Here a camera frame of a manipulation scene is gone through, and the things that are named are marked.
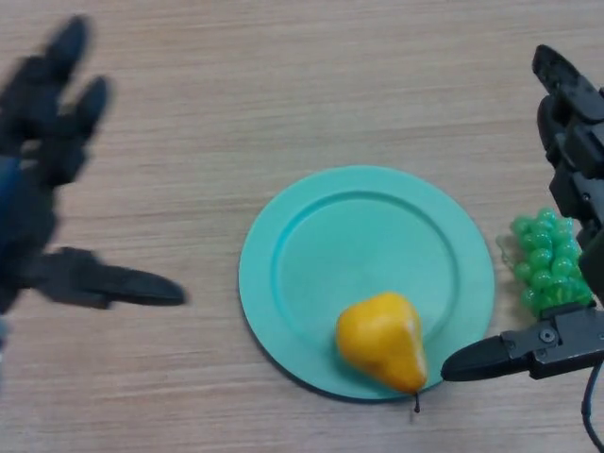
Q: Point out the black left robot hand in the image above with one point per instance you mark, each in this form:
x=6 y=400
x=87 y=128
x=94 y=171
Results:
x=23 y=212

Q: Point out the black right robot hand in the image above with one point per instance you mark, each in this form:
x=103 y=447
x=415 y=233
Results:
x=566 y=340

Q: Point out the green grape bunch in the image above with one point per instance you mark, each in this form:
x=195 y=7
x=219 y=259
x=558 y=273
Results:
x=542 y=264

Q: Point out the teal green round plate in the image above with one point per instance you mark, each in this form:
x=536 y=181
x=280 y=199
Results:
x=358 y=245

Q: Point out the yellow pear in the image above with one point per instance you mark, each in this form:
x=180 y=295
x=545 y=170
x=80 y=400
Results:
x=377 y=335

